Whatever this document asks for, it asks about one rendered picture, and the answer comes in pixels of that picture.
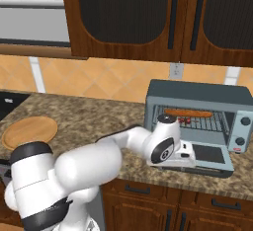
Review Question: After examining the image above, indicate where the brown base cupboard door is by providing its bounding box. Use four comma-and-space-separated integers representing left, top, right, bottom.
177, 206, 253, 231
101, 193, 180, 231

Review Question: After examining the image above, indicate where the brown cupboard door dark panel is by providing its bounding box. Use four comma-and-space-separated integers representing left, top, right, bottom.
180, 0, 253, 68
60, 0, 191, 63

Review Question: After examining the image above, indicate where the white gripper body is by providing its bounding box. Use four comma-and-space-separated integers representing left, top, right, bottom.
146, 156, 198, 170

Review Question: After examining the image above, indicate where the dark toaster oven knob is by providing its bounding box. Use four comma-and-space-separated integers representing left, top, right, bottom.
240, 115, 252, 127
235, 136, 246, 147

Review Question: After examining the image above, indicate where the brown drawer front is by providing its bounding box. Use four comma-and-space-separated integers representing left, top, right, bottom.
101, 178, 182, 207
178, 189, 253, 217

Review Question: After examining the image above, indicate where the grey toaster oven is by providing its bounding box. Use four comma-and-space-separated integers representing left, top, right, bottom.
143, 79, 253, 154

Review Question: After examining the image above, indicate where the metal toaster oven rack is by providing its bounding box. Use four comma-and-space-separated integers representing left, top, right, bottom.
154, 106, 228, 133

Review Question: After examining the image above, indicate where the long black cupboard handle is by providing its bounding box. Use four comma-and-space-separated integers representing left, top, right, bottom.
167, 0, 181, 50
189, 0, 208, 52

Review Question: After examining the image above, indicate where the silver range hood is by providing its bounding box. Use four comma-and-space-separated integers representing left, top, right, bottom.
0, 0, 72, 48

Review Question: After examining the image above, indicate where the white wall socket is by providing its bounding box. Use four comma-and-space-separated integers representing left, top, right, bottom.
168, 62, 185, 81

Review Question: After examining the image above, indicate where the baguette bread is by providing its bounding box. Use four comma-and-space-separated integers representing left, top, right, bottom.
163, 108, 214, 118

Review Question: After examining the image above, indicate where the grey toaster oven door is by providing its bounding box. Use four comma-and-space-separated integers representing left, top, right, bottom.
147, 140, 235, 179

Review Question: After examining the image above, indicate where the black drawer handle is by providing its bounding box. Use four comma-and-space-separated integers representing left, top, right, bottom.
211, 197, 242, 211
125, 184, 152, 195

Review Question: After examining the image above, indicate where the red kebab skewer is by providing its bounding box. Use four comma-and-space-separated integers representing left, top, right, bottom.
177, 116, 193, 125

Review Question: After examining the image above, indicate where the round wooden board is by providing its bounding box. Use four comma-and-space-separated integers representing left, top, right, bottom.
1, 115, 59, 152

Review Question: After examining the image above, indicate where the short black cupboard handle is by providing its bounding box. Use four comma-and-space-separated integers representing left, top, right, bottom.
179, 211, 188, 231
165, 209, 173, 231

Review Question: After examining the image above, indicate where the black hob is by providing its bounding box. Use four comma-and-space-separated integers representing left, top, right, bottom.
0, 91, 33, 121

